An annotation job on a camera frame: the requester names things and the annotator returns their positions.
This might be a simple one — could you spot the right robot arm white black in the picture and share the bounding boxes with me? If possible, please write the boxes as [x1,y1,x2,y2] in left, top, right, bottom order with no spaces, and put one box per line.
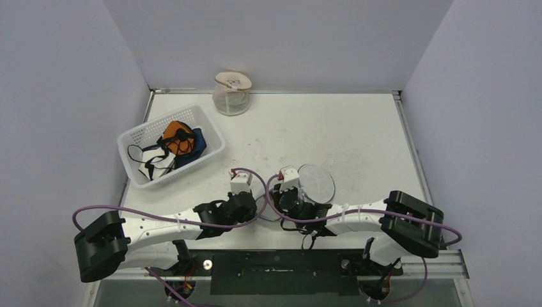
[269,185,444,274]

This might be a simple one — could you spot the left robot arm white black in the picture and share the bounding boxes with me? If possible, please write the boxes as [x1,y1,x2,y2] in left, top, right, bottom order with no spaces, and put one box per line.
[74,192,257,283]

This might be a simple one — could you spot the navy blue bra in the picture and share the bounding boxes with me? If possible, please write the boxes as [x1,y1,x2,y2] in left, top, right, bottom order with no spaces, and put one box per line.
[172,128,207,169]

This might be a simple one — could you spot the white mesh bag beige trim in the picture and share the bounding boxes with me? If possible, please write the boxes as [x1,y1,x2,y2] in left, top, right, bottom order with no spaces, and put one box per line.
[212,71,252,116]

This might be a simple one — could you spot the white perforated plastic basket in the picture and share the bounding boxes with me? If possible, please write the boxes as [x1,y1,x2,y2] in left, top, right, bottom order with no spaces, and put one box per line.
[117,104,226,189]

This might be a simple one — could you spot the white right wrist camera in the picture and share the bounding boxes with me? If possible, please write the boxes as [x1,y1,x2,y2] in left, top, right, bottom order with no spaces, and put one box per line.
[279,166,300,193]

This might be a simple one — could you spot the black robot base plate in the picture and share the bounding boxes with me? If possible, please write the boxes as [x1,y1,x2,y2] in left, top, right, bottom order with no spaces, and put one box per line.
[152,249,403,295]

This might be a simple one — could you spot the orange bra black straps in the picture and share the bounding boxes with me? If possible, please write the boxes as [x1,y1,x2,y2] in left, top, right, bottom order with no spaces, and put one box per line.
[160,120,197,157]

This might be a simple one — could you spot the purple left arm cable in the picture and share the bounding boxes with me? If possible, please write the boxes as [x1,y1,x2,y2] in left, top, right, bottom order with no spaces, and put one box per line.
[72,168,270,307]

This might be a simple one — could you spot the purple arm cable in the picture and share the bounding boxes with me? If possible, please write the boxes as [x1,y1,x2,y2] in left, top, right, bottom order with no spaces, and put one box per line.
[72,168,270,307]
[265,173,463,305]

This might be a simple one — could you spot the aluminium front frame rail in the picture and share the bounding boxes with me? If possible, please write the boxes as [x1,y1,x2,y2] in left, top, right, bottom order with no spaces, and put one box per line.
[94,249,469,280]

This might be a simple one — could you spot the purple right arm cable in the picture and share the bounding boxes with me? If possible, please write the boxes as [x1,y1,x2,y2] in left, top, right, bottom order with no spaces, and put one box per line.
[265,173,463,305]

